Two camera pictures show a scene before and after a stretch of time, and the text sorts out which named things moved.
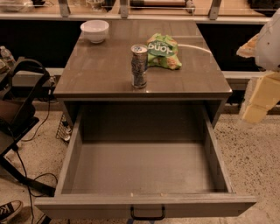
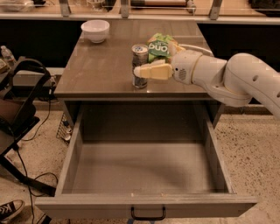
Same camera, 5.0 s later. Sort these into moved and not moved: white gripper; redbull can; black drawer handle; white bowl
Moved: white gripper
Not moved: black drawer handle; white bowl; redbull can
